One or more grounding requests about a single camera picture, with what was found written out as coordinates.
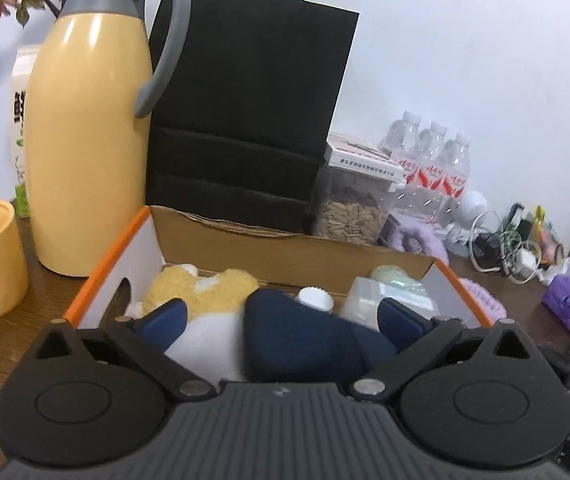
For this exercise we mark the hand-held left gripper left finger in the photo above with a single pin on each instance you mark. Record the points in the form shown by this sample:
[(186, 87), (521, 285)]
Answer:
[(165, 322)]

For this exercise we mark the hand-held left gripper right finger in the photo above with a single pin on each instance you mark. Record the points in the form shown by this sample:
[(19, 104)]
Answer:
[(400, 325)]

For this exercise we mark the clear plastic box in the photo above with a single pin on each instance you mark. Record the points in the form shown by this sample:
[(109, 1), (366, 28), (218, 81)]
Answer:
[(365, 300)]

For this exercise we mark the white plush toy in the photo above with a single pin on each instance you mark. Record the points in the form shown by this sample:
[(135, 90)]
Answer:
[(205, 345)]

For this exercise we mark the pale green pouch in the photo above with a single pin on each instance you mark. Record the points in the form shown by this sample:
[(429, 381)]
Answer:
[(395, 275)]

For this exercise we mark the small white cap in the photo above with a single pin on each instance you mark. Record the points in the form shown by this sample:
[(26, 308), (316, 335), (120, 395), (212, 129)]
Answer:
[(315, 299)]

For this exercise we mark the navy blue cloth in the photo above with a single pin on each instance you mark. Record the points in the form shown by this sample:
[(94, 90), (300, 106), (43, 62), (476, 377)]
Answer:
[(305, 340)]

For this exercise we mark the red cardboard box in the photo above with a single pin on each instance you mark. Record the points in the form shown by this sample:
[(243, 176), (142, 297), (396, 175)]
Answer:
[(285, 255)]

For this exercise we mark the purple fluffy slipper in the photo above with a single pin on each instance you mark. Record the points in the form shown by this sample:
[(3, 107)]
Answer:
[(415, 235)]

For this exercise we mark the clear seed container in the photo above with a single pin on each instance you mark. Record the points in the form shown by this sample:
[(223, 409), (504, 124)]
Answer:
[(350, 220)]

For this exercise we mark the white charger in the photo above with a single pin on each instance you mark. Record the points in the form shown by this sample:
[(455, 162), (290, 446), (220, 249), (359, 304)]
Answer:
[(528, 261)]

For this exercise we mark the small black device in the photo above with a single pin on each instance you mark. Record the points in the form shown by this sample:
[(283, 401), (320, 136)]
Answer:
[(516, 216)]

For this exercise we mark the colourful snack packet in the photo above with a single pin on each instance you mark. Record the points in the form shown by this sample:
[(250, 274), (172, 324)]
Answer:
[(547, 232)]

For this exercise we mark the yellow thermos jug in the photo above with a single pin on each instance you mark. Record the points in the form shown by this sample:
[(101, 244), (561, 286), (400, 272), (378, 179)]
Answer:
[(90, 160)]

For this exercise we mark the black paper bag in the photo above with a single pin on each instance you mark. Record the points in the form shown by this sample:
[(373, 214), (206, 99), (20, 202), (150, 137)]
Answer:
[(245, 110)]

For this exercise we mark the white milk carton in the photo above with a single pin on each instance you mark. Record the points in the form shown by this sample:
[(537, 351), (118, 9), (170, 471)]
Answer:
[(20, 125)]

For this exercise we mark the white round camera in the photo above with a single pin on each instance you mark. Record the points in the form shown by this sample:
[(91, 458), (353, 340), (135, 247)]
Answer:
[(472, 205)]

